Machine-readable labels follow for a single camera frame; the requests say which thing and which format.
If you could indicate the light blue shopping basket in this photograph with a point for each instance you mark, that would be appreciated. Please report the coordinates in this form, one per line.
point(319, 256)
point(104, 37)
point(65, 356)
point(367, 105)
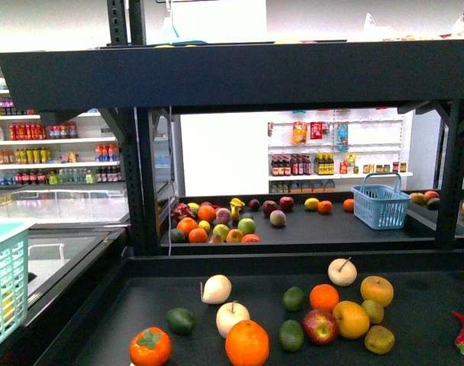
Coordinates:
point(14, 268)

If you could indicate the large yellow lemon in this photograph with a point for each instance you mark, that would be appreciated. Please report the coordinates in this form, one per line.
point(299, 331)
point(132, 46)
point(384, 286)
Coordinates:
point(7, 308)

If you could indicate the far yellow lemon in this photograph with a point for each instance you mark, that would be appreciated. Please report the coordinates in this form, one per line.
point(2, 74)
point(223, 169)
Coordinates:
point(311, 204)

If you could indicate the white far product shelf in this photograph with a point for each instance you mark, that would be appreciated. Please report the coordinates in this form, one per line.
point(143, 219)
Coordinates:
point(333, 150)

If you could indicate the left drinks shelf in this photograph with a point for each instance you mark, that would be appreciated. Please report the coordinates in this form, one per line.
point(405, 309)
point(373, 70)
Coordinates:
point(77, 150)

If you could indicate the black upper shelf board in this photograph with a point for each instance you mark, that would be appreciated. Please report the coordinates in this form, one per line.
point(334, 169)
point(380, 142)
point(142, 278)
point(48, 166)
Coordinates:
point(238, 77)

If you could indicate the far pile of fruit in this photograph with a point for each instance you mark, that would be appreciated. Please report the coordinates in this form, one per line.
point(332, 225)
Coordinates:
point(215, 224)

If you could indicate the far pink peach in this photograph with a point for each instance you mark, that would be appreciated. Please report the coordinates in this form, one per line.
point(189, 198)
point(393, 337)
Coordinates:
point(277, 218)

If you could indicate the dark red far apple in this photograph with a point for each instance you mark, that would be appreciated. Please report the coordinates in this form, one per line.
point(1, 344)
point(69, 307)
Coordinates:
point(286, 204)

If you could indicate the far orange tangerine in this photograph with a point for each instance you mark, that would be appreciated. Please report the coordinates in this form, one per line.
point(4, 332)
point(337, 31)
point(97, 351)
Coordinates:
point(325, 207)

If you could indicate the white pear upper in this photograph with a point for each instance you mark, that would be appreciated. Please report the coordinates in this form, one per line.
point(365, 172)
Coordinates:
point(216, 289)

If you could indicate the green lime centre upper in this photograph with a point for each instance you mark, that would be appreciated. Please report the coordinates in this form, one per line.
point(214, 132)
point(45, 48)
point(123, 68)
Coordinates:
point(293, 299)

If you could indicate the green lime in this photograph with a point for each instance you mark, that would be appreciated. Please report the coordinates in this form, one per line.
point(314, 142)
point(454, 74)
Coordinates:
point(293, 299)
point(291, 336)

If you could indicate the white pear lower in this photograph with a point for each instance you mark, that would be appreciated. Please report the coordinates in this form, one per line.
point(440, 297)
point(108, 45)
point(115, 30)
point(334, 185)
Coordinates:
point(228, 315)

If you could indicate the white pear with stem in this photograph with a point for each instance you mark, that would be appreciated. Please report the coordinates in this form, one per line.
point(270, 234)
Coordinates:
point(342, 272)

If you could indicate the small orange tangerine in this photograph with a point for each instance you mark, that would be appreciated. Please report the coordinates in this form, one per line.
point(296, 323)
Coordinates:
point(324, 297)

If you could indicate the dark green avocado left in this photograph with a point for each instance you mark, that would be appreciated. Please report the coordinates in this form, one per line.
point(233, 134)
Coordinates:
point(181, 321)

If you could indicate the blue plastic basket far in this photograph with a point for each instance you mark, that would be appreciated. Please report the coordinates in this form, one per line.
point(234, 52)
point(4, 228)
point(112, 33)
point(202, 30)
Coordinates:
point(381, 207)

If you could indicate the glass freezer chest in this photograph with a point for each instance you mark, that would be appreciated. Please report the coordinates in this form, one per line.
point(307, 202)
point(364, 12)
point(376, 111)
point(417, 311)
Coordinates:
point(70, 220)

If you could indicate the large orange with navel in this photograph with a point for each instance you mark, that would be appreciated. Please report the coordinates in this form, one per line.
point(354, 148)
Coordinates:
point(247, 343)

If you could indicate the green lime centre lower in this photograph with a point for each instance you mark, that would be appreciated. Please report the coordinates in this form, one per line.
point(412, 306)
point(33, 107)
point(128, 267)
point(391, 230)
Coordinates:
point(291, 336)

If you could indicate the red yellow apple centre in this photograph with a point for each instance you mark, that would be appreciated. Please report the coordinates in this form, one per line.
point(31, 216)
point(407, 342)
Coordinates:
point(320, 327)

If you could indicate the golden orange pear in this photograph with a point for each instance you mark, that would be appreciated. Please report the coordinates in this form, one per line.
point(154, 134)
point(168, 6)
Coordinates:
point(378, 289)

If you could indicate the orange persimmon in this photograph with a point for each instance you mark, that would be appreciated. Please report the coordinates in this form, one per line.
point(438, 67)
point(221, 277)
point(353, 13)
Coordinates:
point(152, 346)

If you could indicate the yellow orange fruit centre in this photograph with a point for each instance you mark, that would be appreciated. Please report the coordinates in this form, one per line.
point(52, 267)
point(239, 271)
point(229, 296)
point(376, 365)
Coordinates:
point(352, 320)

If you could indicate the brown kiwi upper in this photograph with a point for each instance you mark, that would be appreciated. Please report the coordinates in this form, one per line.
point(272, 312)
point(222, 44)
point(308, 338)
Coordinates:
point(374, 310)

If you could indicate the brown kiwi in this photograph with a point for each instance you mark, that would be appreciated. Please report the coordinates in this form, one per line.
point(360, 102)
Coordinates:
point(374, 310)
point(379, 340)

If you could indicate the brown kiwi lower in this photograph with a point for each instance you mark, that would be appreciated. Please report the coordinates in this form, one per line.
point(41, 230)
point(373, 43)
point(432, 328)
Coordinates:
point(379, 340)

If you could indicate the black shelf post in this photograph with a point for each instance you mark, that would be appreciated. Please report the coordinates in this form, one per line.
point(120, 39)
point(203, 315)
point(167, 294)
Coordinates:
point(135, 130)

